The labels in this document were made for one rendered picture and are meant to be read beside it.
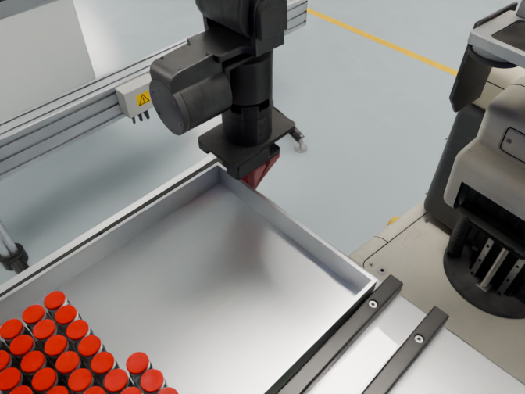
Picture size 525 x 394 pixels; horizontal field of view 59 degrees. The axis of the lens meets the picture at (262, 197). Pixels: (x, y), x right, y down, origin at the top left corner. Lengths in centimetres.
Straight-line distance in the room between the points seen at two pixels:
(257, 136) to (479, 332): 91
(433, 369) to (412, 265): 84
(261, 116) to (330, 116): 175
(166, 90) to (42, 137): 104
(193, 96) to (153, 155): 164
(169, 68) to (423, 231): 112
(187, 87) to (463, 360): 38
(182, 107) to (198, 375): 26
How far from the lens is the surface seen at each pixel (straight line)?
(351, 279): 54
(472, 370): 54
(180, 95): 43
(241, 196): 62
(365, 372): 50
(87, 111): 148
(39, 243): 187
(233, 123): 51
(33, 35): 202
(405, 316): 54
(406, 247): 139
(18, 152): 145
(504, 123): 86
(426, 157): 212
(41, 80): 209
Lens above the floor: 134
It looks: 47 degrees down
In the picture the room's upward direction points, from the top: straight up
